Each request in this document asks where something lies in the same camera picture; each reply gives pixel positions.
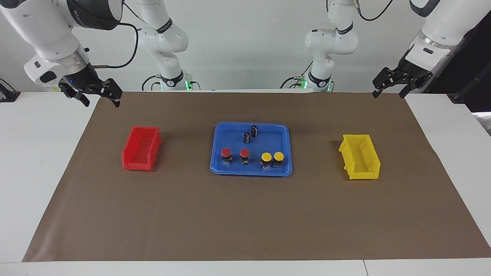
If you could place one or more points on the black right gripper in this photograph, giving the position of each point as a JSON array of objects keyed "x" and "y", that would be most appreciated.
[{"x": 86, "y": 80}]

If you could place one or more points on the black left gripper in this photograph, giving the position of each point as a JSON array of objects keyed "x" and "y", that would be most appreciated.
[{"x": 406, "y": 74}]

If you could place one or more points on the yellow push button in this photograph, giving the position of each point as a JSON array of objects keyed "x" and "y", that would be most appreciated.
[
  {"x": 266, "y": 157},
  {"x": 278, "y": 156}
]

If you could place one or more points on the red push button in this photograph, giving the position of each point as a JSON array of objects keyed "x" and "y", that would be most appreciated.
[
  {"x": 226, "y": 153},
  {"x": 244, "y": 153}
]

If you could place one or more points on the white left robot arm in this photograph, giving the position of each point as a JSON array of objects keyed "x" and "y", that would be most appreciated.
[{"x": 441, "y": 30}]

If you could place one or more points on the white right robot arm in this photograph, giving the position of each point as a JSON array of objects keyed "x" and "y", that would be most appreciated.
[{"x": 46, "y": 34}]

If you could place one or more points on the red plastic bin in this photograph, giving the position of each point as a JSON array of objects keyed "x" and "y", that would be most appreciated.
[{"x": 142, "y": 151}]

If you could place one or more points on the yellow plastic bin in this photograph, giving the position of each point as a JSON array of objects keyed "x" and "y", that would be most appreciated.
[{"x": 362, "y": 157}]

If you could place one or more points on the green lit base connector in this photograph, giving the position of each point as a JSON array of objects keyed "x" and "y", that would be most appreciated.
[
  {"x": 302, "y": 82},
  {"x": 188, "y": 84}
]

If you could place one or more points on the black table clamp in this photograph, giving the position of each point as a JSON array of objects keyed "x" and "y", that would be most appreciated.
[{"x": 7, "y": 95}]

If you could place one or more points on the blue plastic tray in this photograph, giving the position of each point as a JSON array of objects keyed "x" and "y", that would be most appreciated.
[{"x": 230, "y": 134}]

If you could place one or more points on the black cylindrical capacitor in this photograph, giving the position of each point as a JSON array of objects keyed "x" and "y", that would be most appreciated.
[
  {"x": 254, "y": 131},
  {"x": 247, "y": 137}
]

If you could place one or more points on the brown table mat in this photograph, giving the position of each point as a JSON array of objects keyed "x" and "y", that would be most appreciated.
[{"x": 245, "y": 214}]

